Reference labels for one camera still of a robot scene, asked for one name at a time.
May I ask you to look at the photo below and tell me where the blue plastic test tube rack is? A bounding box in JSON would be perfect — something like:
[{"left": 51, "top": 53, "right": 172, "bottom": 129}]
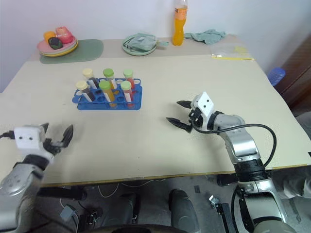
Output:
[{"left": 71, "top": 77, "right": 144, "bottom": 112}]

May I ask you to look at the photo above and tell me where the black table frame bar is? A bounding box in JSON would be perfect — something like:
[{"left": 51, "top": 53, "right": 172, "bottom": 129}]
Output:
[{"left": 38, "top": 186, "right": 87, "bottom": 200}]

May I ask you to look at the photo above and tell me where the orange soda bottle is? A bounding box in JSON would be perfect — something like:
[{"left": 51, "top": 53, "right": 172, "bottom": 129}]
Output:
[{"left": 172, "top": 0, "right": 189, "bottom": 46}]

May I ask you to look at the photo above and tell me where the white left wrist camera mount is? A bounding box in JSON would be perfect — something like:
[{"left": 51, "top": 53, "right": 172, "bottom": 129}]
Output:
[{"left": 14, "top": 124, "right": 55, "bottom": 160}]

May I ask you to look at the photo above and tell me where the pale green stacked plate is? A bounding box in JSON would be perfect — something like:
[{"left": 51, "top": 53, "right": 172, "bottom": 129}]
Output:
[{"left": 38, "top": 42, "right": 78, "bottom": 56}]

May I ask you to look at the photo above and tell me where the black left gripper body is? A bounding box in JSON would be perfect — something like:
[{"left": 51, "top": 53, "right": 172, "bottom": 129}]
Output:
[{"left": 42, "top": 137, "right": 67, "bottom": 155}]

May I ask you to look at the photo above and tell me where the clear zip plastic bag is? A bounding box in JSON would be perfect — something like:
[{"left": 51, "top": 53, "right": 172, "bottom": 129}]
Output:
[{"left": 209, "top": 45, "right": 255, "bottom": 61}]

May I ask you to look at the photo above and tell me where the green-capped orange test tube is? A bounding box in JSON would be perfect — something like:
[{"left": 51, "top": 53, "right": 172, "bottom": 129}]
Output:
[
  {"left": 99, "top": 80, "right": 117, "bottom": 108},
  {"left": 103, "top": 68, "right": 119, "bottom": 91}
]

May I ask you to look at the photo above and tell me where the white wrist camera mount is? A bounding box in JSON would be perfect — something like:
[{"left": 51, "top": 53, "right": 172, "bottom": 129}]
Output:
[
  {"left": 190, "top": 91, "right": 216, "bottom": 131},
  {"left": 14, "top": 124, "right": 55, "bottom": 160}
]

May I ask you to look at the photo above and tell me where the blue plastic stool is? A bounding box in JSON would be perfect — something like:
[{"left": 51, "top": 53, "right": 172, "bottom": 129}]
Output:
[{"left": 269, "top": 67, "right": 287, "bottom": 86}]

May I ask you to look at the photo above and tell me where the green-capped red test tube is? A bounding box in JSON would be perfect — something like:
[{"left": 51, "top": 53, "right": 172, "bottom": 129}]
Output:
[
  {"left": 120, "top": 81, "right": 136, "bottom": 108},
  {"left": 123, "top": 69, "right": 136, "bottom": 91}
]

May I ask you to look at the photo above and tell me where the dark rounded shape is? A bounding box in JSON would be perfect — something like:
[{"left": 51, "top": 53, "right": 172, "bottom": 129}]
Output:
[{"left": 168, "top": 189, "right": 198, "bottom": 228}]

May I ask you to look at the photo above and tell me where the pink plate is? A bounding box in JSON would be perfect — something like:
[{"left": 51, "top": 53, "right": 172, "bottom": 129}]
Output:
[{"left": 36, "top": 38, "right": 78, "bottom": 53}]

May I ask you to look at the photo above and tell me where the white crumpled plastic bag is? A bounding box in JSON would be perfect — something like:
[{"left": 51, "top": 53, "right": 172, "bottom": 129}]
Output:
[{"left": 278, "top": 169, "right": 311, "bottom": 201}]

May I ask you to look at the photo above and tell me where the black right upper arm cable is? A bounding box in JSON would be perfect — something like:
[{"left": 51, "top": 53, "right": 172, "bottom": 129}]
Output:
[{"left": 230, "top": 186, "right": 245, "bottom": 233}]

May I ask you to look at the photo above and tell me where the white cable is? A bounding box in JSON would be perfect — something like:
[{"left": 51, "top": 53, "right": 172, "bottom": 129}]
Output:
[{"left": 98, "top": 182, "right": 147, "bottom": 198}]

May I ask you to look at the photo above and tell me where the dark toy fruit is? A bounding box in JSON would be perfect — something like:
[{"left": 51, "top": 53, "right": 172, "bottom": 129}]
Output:
[{"left": 48, "top": 37, "right": 64, "bottom": 50}]

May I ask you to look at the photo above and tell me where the metal clamp with black bar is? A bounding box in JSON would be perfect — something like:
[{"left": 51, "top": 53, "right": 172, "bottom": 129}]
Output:
[{"left": 208, "top": 195, "right": 238, "bottom": 233}]

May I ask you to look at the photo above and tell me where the green placemat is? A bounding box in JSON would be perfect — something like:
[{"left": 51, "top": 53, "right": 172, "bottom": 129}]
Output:
[{"left": 39, "top": 39, "right": 104, "bottom": 65}]

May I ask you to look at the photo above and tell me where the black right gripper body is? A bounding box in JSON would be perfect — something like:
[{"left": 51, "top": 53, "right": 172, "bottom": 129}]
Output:
[{"left": 185, "top": 108, "right": 207, "bottom": 132}]

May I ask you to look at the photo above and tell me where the mint green plate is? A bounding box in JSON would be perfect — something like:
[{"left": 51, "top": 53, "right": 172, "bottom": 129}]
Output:
[{"left": 121, "top": 34, "right": 157, "bottom": 57}]

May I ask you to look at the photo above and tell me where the orange toy fruit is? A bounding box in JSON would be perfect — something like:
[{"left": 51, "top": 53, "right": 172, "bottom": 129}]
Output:
[{"left": 43, "top": 31, "right": 57, "bottom": 42}]

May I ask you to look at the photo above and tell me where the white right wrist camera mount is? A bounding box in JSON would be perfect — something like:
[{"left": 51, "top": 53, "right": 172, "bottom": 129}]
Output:
[{"left": 190, "top": 91, "right": 216, "bottom": 131}]

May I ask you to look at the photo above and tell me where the green crumpled cloth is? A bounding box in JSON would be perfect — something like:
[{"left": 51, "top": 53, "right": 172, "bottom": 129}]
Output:
[{"left": 184, "top": 29, "right": 227, "bottom": 45}]

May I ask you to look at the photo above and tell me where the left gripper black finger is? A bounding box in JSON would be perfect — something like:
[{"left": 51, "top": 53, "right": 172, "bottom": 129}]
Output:
[
  {"left": 40, "top": 122, "right": 50, "bottom": 140},
  {"left": 60, "top": 124, "right": 74, "bottom": 148}
]

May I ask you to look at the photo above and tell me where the yellow-capped dark test tube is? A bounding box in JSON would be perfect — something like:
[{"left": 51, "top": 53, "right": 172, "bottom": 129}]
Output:
[
  {"left": 82, "top": 68, "right": 99, "bottom": 91},
  {"left": 75, "top": 81, "right": 96, "bottom": 102}
]

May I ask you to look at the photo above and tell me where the grey power adapter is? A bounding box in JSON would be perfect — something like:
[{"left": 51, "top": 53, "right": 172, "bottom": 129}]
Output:
[{"left": 59, "top": 204, "right": 77, "bottom": 221}]

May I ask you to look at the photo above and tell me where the black block under table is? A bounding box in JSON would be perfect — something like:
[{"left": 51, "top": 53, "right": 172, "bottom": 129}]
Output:
[{"left": 216, "top": 173, "right": 240, "bottom": 187}]

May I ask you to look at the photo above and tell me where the brown wooden cabinet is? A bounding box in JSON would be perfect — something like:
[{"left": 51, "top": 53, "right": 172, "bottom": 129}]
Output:
[{"left": 276, "top": 31, "right": 311, "bottom": 108}]

